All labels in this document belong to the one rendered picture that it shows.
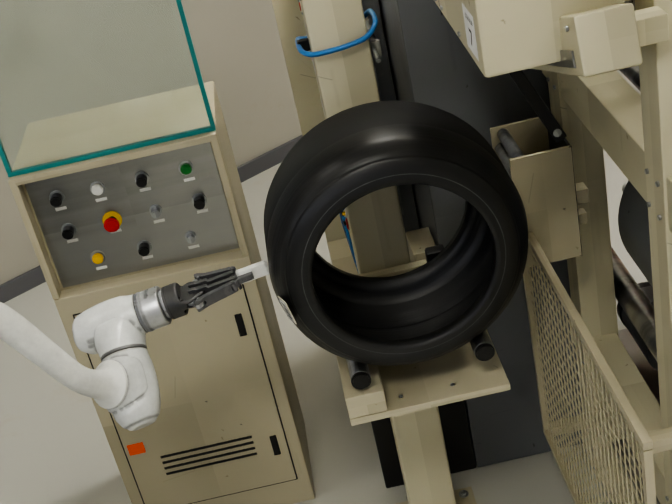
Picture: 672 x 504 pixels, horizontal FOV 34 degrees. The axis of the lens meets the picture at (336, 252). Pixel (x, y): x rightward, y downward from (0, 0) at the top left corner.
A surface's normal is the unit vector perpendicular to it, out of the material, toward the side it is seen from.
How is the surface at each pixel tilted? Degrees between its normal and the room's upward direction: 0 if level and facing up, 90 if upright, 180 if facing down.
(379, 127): 2
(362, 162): 43
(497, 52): 90
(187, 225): 90
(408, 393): 0
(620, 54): 72
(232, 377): 90
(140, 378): 59
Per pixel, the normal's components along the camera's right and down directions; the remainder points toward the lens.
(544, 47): 0.11, 0.48
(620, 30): 0.05, 0.19
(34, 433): -0.19, -0.85
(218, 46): 0.61, 0.29
